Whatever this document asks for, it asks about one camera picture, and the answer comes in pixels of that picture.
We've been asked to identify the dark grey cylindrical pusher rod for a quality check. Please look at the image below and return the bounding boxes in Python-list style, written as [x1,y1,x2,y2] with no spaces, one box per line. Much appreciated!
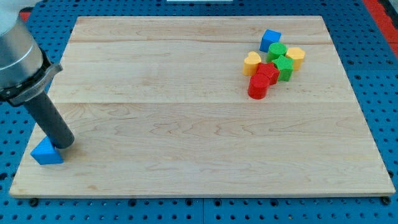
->
[24,91,75,149]

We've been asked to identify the blue cube block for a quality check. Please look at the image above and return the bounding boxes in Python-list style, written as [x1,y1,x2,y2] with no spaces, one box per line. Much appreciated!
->
[259,29,282,52]

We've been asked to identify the red star block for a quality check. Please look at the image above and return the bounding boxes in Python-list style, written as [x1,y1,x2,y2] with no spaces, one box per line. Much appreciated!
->
[256,62,280,85]

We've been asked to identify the blue triangular block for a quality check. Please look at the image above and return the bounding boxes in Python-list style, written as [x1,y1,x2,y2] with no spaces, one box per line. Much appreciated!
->
[30,137,63,165]

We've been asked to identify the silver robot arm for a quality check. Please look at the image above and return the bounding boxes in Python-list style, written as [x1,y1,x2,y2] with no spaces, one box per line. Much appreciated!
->
[1,0,62,106]

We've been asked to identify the yellow heart block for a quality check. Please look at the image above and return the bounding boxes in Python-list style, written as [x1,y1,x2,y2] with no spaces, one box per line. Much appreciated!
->
[242,51,262,76]

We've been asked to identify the light wooden board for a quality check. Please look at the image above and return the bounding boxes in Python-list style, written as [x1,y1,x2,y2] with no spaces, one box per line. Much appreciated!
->
[9,16,396,198]

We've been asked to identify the yellow hexagon block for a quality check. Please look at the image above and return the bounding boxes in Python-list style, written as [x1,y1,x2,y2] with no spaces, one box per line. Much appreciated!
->
[285,47,305,71]

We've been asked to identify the red cylinder block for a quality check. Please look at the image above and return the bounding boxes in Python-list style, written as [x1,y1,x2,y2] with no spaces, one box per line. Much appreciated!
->
[248,74,270,100]

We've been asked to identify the green cylinder block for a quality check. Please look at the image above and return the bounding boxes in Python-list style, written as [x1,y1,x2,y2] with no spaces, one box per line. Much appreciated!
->
[266,42,287,62]

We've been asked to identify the green star block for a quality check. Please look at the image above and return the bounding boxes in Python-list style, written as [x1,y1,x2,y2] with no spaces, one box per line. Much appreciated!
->
[272,55,294,82]

